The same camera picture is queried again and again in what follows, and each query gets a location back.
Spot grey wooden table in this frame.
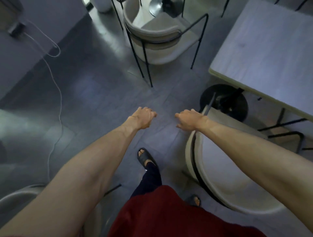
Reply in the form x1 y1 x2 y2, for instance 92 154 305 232
199 0 313 123

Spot person's right hand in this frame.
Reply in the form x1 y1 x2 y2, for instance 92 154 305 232
174 109 210 132

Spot person's left hand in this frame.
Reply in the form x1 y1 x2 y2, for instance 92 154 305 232
127 106 157 130

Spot black round table base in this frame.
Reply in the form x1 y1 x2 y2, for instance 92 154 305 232
149 0 184 18

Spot white cable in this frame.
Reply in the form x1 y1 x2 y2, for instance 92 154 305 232
23 19 64 181

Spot dark trousers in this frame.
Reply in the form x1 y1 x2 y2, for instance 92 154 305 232
131 162 163 198

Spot black power adapter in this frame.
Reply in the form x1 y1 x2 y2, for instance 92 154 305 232
7 21 27 37

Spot beige chair with black frame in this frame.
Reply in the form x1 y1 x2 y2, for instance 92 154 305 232
0 183 122 237
123 0 210 88
185 92 313 215

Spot left black sandal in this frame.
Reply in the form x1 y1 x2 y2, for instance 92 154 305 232
137 147 159 169

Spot dark red shirt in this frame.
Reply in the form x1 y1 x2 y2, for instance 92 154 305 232
107 185 267 237

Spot right black sandal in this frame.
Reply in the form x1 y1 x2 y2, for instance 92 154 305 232
187 194 201 207

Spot person's left forearm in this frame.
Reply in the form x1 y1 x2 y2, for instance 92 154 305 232
0 121 137 237

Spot black sandal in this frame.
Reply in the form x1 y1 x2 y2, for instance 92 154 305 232
187 194 201 207
137 147 159 169

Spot person's right forearm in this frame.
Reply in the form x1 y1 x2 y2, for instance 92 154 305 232
201 117 313 232

